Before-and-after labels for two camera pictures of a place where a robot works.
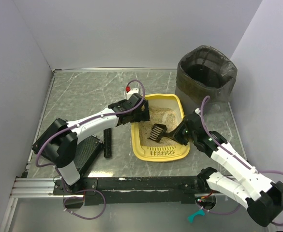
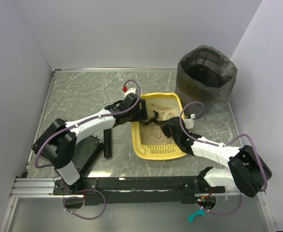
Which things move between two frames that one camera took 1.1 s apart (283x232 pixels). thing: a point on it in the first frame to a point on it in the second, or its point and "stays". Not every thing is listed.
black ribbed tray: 86,150 stays
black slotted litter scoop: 158,131 to 147,122
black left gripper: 139,112 stays
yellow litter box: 166,109 stays
